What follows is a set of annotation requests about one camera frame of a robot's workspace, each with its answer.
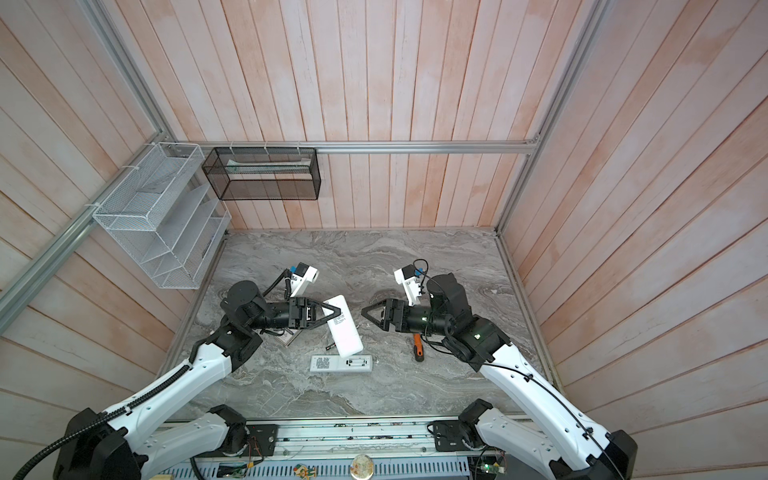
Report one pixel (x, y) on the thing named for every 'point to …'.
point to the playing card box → (287, 338)
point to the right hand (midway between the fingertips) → (372, 315)
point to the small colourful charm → (303, 472)
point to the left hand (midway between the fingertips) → (337, 322)
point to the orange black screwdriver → (418, 347)
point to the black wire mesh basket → (264, 173)
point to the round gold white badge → (362, 466)
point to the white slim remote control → (337, 364)
